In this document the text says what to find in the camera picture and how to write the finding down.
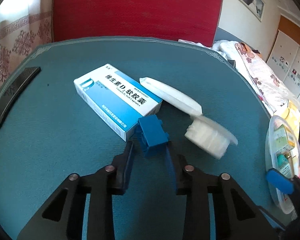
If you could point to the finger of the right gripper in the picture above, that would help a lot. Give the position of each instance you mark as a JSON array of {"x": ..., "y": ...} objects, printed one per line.
[{"x": 279, "y": 181}]

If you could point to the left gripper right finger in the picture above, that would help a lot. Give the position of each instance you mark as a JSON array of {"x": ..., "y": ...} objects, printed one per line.
[{"x": 236, "y": 215}]

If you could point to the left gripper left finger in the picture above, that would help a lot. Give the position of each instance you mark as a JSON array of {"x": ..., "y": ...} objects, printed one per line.
[{"x": 61, "y": 215}]

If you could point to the teal dental floss box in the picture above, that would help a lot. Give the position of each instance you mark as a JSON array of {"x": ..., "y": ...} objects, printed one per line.
[{"x": 285, "y": 165}]

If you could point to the green baby ointment box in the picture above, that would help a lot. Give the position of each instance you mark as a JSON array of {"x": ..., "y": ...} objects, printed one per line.
[{"x": 283, "y": 140}]

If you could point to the white round cap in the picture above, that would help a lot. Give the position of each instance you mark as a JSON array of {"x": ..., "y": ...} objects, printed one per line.
[{"x": 210, "y": 136}]

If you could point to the blue toy brick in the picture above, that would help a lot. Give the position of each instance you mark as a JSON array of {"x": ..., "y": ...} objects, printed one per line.
[{"x": 153, "y": 140}]

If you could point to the clear plastic bowl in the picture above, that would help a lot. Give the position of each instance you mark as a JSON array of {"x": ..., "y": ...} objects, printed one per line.
[{"x": 270, "y": 155}]

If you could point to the white sachet packet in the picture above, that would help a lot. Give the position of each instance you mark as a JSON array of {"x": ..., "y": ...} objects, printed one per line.
[{"x": 173, "y": 96}]

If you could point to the blue white medicine box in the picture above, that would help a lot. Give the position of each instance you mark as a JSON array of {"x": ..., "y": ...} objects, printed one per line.
[{"x": 116, "y": 98}]

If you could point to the floral quilt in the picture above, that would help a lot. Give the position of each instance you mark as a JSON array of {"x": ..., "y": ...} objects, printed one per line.
[{"x": 269, "y": 88}]

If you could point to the white wardrobe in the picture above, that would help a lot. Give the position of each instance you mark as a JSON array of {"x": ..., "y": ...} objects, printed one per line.
[{"x": 284, "y": 58}]

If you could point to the black smartphone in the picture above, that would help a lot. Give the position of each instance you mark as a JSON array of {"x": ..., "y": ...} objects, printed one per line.
[{"x": 12, "y": 92}]

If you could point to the red upholstered headboard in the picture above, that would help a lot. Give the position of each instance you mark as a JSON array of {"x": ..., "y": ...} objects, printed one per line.
[{"x": 192, "y": 20}]

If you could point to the patterned curtain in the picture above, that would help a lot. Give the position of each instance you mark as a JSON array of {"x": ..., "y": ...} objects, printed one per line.
[{"x": 24, "y": 25}]

